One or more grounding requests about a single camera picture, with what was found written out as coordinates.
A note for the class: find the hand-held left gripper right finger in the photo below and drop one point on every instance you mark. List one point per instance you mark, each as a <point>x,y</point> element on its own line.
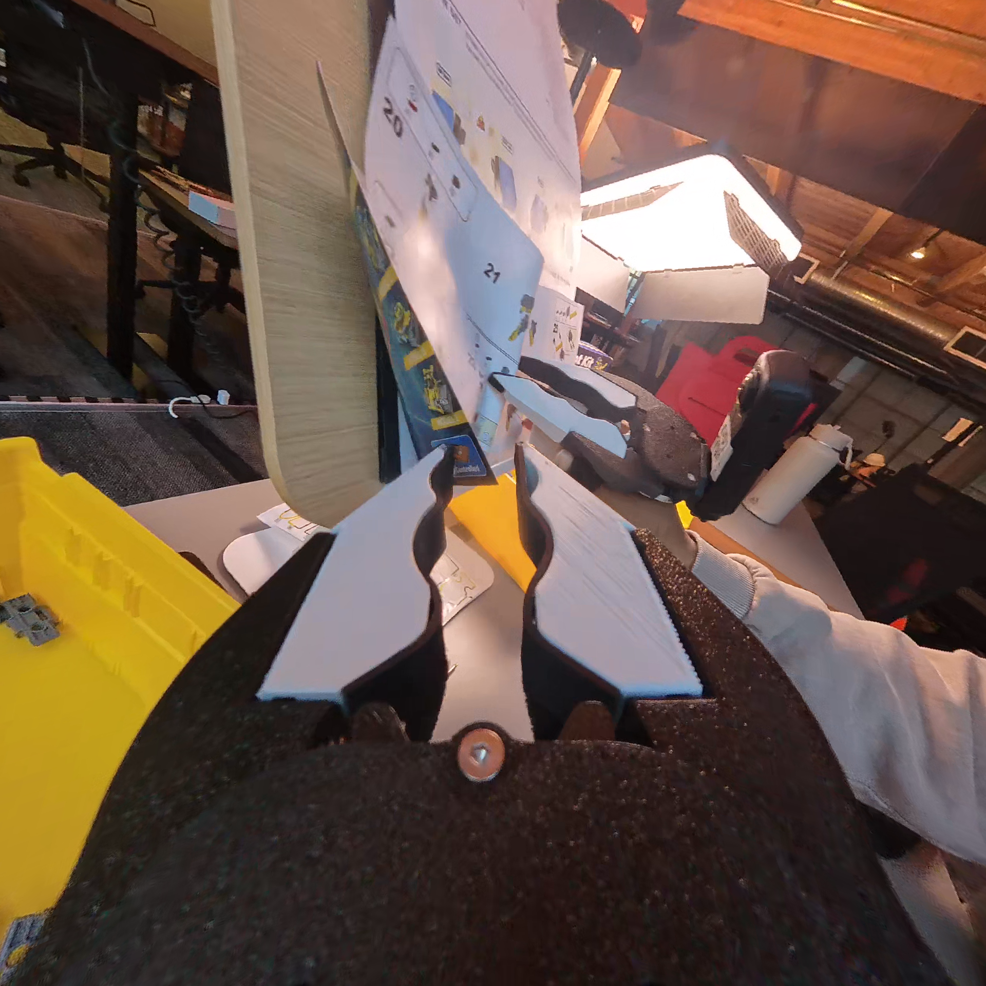
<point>608,616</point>

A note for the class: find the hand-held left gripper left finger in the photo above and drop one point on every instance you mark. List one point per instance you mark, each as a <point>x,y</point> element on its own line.
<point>347,616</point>

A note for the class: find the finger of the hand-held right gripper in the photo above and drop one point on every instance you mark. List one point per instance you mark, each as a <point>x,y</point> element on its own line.
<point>612,393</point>
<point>562,420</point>

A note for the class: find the instruction booklet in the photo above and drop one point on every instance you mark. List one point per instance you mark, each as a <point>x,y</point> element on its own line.
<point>477,192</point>

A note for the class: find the person's right forearm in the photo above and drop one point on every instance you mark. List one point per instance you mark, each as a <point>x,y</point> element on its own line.
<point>847,678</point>

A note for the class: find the grey desk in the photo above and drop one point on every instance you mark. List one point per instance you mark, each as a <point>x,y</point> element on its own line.
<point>477,655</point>

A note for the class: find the person's right hand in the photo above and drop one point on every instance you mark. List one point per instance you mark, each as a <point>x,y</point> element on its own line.
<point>666,528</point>

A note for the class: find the red carrier bag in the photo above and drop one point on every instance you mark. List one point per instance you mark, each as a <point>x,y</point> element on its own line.
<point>693,385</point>

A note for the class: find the white lamp panel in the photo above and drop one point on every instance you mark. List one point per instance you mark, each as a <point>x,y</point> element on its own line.
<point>605,273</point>
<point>701,296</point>

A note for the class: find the white stand base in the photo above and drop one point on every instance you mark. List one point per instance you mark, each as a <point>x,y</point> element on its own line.
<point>462,578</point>

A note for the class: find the white water bottle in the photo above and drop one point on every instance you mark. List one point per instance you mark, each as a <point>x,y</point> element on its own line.
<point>793,477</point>

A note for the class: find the lit studio light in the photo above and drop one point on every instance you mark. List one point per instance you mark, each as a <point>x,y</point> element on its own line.
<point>678,223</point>

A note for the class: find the robot kit box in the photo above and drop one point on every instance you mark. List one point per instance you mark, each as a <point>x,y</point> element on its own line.
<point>408,323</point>

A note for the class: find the pile of dark pieces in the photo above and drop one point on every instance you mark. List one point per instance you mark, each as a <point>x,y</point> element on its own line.
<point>27,620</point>

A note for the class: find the dark table with black legs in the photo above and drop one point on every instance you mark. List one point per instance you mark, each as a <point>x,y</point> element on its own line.
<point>123,154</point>

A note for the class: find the metal ventilation duct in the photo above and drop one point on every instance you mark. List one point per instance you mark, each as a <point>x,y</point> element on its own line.
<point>870,316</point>

